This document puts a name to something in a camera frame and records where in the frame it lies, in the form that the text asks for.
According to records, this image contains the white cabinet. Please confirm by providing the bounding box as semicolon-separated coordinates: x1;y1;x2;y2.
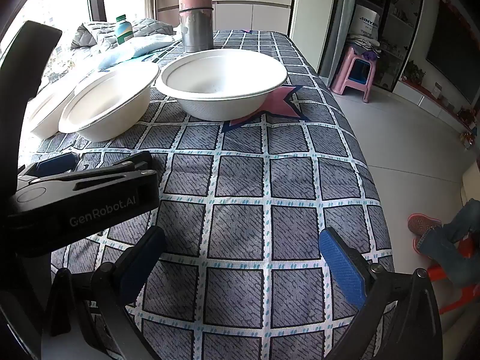
157;0;297;32

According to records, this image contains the clothes pile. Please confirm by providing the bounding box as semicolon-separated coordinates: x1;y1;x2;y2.
345;34;382;62

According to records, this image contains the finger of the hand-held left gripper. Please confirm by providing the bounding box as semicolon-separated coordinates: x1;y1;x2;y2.
17;152;80;186
71;151;159;193

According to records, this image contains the white television stand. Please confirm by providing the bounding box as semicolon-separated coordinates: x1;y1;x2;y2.
397;79;480;147

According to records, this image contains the grey quilted blanket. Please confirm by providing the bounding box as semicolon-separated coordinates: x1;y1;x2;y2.
71;18;175;51

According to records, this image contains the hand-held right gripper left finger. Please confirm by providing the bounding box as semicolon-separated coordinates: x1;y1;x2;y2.
41;226;168;360

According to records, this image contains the white paper bag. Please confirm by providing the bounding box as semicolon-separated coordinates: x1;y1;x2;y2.
349;4;381;46

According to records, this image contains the red sneaker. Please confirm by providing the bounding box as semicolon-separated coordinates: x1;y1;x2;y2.
408;214;443;238

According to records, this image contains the pale blue cloth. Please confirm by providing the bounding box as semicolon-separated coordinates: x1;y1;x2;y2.
97;34;177;71

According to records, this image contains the pink and grey thermos flask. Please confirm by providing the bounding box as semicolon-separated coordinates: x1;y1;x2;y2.
177;0;214;53

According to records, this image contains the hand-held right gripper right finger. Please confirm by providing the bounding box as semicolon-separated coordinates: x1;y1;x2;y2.
318;227;444;360

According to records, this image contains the white paper bowl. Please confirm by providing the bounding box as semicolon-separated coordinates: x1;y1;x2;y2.
155;49;289;121
58;62;161;142
28;82;81;139

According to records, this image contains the red plastic stool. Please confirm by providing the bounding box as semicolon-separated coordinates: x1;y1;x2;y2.
425;240;480;316

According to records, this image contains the pink plastic stool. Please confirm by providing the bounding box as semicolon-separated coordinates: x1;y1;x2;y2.
329;44;380;104

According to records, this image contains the glass display cabinet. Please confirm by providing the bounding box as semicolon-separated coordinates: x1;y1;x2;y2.
330;0;426;91

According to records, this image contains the grey checkered star blanket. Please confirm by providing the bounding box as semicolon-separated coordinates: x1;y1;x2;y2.
19;29;394;360

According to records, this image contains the person's leg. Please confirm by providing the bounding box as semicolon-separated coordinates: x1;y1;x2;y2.
418;199;480;282

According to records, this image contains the black television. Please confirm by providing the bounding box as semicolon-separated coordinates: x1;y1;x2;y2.
425;0;480;106

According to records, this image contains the green capped bottle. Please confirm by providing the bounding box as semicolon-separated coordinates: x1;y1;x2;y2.
115;14;135;46

